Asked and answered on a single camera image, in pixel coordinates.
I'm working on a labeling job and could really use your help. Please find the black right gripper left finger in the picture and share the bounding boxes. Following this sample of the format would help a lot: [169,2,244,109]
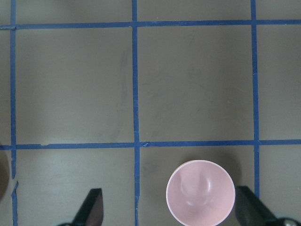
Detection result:
[72,188,104,226]

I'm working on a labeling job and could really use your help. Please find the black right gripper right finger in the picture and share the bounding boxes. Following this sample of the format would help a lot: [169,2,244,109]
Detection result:
[235,186,279,226]

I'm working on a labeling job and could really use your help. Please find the pink bowl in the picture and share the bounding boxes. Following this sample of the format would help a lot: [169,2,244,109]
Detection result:
[166,160,236,226]

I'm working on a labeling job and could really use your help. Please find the pink plate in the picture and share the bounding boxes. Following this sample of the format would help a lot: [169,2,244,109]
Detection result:
[0,142,11,202]

